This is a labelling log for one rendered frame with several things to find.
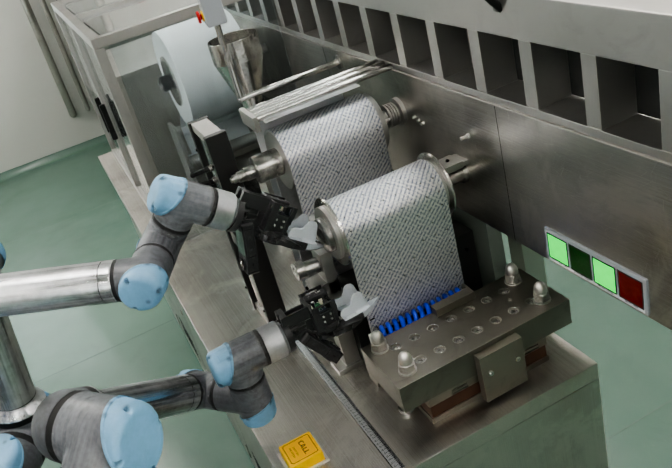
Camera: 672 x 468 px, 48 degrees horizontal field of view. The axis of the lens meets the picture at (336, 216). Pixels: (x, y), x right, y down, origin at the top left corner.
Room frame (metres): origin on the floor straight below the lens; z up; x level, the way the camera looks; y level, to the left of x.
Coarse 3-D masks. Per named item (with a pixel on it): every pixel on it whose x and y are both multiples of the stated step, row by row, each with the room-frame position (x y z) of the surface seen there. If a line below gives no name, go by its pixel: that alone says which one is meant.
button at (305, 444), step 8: (296, 440) 1.15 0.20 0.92; (304, 440) 1.15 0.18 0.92; (312, 440) 1.14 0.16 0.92; (280, 448) 1.14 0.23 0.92; (288, 448) 1.14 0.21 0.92; (296, 448) 1.13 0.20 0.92; (304, 448) 1.13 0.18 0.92; (312, 448) 1.12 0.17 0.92; (320, 448) 1.12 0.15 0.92; (288, 456) 1.12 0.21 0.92; (296, 456) 1.11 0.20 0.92; (304, 456) 1.10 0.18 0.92; (312, 456) 1.10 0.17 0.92; (320, 456) 1.10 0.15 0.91; (288, 464) 1.10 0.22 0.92; (296, 464) 1.09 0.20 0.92; (304, 464) 1.09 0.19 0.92; (312, 464) 1.10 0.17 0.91
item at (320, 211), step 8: (440, 176) 1.39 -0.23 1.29; (448, 192) 1.38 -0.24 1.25; (448, 200) 1.38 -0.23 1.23; (320, 208) 1.35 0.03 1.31; (320, 216) 1.38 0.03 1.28; (328, 216) 1.32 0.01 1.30; (328, 224) 1.33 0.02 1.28; (336, 232) 1.30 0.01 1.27; (336, 240) 1.31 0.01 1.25; (336, 256) 1.33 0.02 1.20
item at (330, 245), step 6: (318, 222) 1.35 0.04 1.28; (324, 222) 1.34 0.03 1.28; (318, 228) 1.36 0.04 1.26; (324, 228) 1.32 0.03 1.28; (330, 228) 1.32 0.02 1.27; (318, 234) 1.37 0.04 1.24; (324, 234) 1.33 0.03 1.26; (330, 234) 1.32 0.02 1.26; (324, 240) 1.35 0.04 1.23; (330, 240) 1.31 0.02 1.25; (324, 246) 1.35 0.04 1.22; (330, 246) 1.31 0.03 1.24; (336, 246) 1.32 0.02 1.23; (330, 252) 1.33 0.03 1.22
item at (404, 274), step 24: (408, 240) 1.34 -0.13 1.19; (432, 240) 1.35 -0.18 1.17; (360, 264) 1.30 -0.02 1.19; (384, 264) 1.32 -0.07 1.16; (408, 264) 1.33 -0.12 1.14; (432, 264) 1.35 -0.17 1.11; (456, 264) 1.37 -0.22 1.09; (360, 288) 1.30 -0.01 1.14; (384, 288) 1.31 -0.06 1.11; (408, 288) 1.33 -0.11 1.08; (432, 288) 1.34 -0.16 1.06; (384, 312) 1.31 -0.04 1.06; (408, 312) 1.32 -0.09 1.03
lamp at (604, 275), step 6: (594, 264) 1.07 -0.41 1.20; (600, 264) 1.06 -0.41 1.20; (594, 270) 1.08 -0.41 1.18; (600, 270) 1.06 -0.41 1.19; (606, 270) 1.05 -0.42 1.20; (612, 270) 1.03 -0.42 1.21; (600, 276) 1.06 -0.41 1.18; (606, 276) 1.05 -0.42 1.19; (612, 276) 1.03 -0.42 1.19; (600, 282) 1.06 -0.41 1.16; (606, 282) 1.05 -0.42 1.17; (612, 282) 1.04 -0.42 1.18; (612, 288) 1.04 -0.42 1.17
